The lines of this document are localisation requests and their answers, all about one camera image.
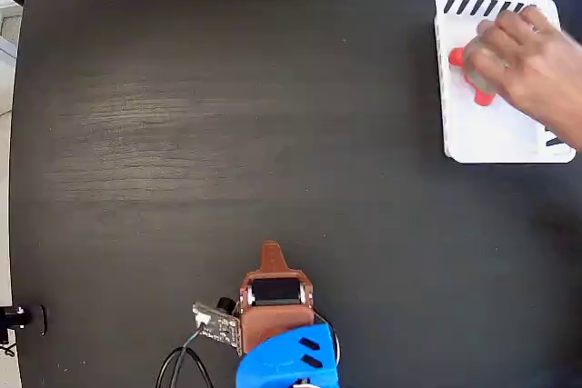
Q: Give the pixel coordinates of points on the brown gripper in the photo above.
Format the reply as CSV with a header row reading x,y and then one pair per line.
x,y
275,323

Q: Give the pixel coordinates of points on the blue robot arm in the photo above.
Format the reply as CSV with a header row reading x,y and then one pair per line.
x,y
273,361

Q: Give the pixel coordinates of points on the red turtle toy gold shell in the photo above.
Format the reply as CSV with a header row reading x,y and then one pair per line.
x,y
456,57

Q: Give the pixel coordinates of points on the white slotted tray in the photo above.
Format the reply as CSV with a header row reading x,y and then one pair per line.
x,y
482,133

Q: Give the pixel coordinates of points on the person's bare hand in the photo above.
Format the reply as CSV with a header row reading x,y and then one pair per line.
x,y
532,65

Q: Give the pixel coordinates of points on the black table clamp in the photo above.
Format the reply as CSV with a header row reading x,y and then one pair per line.
x,y
18,315

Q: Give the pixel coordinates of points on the bare camera circuit board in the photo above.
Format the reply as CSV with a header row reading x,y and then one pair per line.
x,y
218,326

